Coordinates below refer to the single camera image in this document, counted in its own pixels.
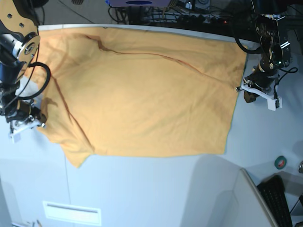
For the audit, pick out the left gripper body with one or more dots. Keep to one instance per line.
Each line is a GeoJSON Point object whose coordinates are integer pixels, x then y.
{"type": "Point", "coordinates": [261, 79]}

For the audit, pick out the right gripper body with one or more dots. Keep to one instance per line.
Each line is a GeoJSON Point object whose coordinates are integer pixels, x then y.
{"type": "Point", "coordinates": [23, 112]}

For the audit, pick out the yellow t-shirt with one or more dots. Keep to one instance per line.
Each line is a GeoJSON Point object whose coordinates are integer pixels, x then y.
{"type": "Point", "coordinates": [134, 93]}

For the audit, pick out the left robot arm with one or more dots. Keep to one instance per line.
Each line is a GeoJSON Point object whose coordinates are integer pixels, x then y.
{"type": "Point", "coordinates": [274, 46]}

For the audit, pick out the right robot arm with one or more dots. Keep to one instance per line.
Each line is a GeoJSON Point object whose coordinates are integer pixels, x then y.
{"type": "Point", "coordinates": [19, 48]}

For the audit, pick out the green tape roll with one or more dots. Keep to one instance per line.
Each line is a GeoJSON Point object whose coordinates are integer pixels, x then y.
{"type": "Point", "coordinates": [280, 162]}

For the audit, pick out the black keyboard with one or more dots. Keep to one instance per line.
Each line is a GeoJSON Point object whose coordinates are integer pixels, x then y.
{"type": "Point", "coordinates": [273, 193]}

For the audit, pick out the white label on table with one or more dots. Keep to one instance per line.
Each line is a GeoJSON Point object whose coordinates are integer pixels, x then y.
{"type": "Point", "coordinates": [73, 214]}

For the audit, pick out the blue box at top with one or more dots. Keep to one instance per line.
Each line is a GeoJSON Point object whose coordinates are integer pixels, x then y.
{"type": "Point", "coordinates": [137, 3]}

